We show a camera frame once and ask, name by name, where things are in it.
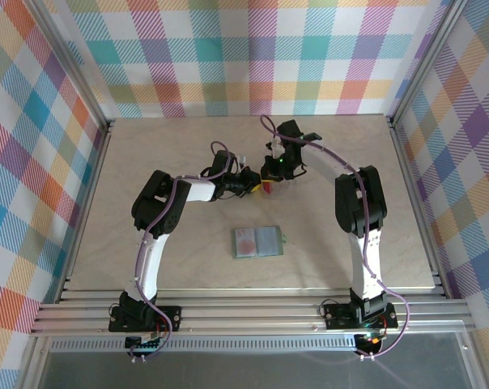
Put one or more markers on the aluminium rail frame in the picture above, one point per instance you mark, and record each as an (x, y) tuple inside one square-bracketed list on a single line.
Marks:
[(248, 314)]

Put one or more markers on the aluminium frame post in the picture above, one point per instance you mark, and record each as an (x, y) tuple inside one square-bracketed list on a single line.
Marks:
[(83, 69), (425, 61)]

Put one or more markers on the green terminal controller board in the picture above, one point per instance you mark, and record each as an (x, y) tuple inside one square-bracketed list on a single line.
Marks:
[(147, 346)]

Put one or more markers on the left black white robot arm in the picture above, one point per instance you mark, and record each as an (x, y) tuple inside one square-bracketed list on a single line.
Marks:
[(159, 202)]

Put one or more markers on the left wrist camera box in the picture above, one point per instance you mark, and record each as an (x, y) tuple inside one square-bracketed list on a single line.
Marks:
[(243, 162)]

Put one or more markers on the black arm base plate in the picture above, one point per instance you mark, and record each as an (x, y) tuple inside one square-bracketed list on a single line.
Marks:
[(167, 318), (337, 318)]

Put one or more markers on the white card with red circle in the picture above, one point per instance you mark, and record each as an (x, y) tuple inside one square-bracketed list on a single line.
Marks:
[(246, 245)]

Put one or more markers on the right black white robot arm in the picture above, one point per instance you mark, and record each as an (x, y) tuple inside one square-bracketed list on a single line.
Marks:
[(360, 202)]

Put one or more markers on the green leather card holder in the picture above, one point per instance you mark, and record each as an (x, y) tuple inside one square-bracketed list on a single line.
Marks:
[(269, 243)]

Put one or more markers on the orange light controller board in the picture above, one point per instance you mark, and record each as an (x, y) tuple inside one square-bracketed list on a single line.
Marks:
[(372, 341)]

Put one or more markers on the grey metal panel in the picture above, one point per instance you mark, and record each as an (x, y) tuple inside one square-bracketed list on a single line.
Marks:
[(248, 370)]

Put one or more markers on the perforated metal strip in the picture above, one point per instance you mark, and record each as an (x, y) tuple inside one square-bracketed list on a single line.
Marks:
[(248, 345)]

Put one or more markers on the aluminium side rail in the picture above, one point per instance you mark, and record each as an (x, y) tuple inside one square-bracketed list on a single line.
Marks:
[(86, 202), (418, 202)]

